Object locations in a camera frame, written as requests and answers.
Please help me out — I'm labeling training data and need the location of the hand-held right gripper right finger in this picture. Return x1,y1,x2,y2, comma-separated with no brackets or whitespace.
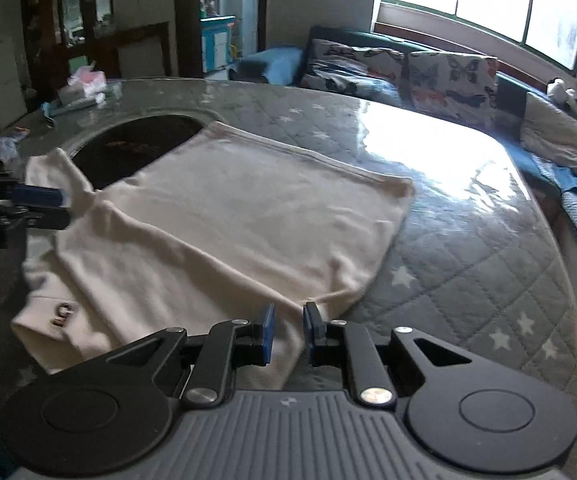
303,302,474,406

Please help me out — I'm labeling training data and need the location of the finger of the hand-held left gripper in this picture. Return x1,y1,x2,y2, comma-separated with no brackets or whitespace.
0,162,72,209
0,199,73,235

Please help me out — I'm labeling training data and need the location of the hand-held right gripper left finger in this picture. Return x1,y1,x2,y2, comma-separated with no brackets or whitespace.
81,303,276,409

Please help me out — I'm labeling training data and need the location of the cream knit sweater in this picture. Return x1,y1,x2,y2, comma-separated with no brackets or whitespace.
11,121,416,392

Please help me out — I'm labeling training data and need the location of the blue tube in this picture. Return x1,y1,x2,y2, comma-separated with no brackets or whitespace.
41,96,100,127

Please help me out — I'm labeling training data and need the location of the pink and white plastic bag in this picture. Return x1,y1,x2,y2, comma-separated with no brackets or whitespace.
57,66,110,107

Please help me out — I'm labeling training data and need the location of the grey quilted star table cover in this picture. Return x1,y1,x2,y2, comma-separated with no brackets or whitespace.
0,77,577,413

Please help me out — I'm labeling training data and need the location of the dark wooden chair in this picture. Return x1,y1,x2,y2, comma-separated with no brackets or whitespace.
112,22,175,79

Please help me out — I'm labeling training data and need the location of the dark wooden display cabinet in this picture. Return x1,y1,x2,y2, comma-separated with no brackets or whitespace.
20,0,119,80

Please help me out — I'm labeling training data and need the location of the blue and white cabinet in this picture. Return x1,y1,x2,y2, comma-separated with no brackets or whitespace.
200,14,235,74

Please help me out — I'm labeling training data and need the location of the blue pillow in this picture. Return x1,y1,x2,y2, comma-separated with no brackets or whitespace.
228,46,305,86

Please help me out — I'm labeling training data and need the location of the butterfly print cushion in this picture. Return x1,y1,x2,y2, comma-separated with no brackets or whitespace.
407,51,500,130
300,38,410,107

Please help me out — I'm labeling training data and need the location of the dark sofa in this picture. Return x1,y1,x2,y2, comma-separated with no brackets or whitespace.
291,25,577,306

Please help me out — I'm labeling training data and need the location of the grey quilted cushion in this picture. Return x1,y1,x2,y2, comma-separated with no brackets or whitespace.
517,91,577,172

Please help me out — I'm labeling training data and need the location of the white plush toy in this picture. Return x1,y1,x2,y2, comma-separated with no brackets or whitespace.
547,78,577,102

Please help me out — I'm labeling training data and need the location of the green framed window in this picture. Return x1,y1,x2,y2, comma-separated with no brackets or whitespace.
373,0,577,77

